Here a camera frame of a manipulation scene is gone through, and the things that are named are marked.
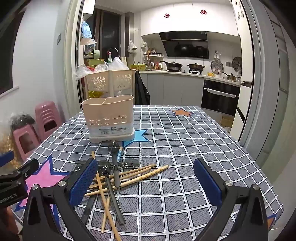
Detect yellow mesh bag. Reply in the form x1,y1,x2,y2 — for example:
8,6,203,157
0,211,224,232
0,133,22,173

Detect green plastic containers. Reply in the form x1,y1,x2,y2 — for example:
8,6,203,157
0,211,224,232
87,49,105,68

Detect cardboard box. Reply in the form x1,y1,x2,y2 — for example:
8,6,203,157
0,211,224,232
218,114,234,134

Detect white hanging plastic bag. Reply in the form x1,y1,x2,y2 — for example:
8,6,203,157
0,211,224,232
127,39,138,54

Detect black kitchen faucet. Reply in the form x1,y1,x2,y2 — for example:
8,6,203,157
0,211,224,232
107,47,121,61

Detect white door frame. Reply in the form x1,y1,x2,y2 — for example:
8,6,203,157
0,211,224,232
64,0,84,121

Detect thick pale wooden chopstick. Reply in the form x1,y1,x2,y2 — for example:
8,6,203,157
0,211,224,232
84,165,169,197

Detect black range hood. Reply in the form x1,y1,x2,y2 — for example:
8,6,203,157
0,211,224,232
159,32,210,60

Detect black hanging jacket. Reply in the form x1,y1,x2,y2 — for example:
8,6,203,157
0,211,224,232
135,70,151,105

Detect beige perforated storage cart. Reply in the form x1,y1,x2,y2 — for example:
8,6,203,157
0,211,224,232
84,69,137,105

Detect grey checked star tablecloth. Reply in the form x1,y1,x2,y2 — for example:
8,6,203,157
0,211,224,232
14,105,284,241

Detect pink plastic stool stack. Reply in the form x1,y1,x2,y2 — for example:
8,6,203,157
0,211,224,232
35,101,64,142

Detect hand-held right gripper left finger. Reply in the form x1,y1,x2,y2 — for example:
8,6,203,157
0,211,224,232
22,159,99,241

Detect round hanging steel strainer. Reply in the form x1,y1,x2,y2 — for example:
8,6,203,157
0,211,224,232
210,59,224,75

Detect black built-in oven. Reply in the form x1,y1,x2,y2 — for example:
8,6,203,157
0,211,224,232
201,79,241,117

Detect beige plastic utensil holder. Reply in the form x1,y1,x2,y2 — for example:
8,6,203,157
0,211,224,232
81,95,136,143

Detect black plastic bag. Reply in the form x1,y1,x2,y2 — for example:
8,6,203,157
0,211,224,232
9,112,37,131

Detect blue hanging packet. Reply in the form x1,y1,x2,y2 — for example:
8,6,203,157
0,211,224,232
81,21,93,39

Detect black wok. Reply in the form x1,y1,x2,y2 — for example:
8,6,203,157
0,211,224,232
160,60,183,71

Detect grey kitchen counter cabinets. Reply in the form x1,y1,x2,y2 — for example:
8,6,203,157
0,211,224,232
138,70,204,107

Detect thin wooden chopstick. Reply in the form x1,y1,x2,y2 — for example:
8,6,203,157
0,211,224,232
91,151,122,241

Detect clear plastic bags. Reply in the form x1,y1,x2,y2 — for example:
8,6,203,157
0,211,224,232
73,57,130,80

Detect white upper kitchen cabinets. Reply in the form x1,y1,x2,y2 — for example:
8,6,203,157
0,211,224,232
141,0,240,37

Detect small steel saucepan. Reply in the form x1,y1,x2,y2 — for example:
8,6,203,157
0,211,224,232
222,72,238,82

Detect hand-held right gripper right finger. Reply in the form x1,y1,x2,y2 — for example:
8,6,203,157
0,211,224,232
193,158,274,241

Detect dark round hanging strainer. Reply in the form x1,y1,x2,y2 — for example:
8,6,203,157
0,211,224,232
232,57,242,75

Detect black cooking pot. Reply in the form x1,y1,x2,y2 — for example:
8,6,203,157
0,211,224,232
187,63,206,71

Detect grey sliding door frame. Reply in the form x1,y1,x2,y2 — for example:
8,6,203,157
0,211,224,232
238,0,296,193

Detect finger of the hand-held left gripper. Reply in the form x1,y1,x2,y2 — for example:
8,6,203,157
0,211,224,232
13,159,40,181
0,151,14,168

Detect spice rack with bottles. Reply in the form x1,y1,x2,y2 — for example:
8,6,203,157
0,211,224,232
143,46,165,70

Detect dark translucent spoon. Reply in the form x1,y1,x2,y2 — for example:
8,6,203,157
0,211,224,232
80,197,97,227
121,159,140,169
108,142,122,189
98,159,127,225

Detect dark window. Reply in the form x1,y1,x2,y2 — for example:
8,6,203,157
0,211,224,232
0,0,26,94

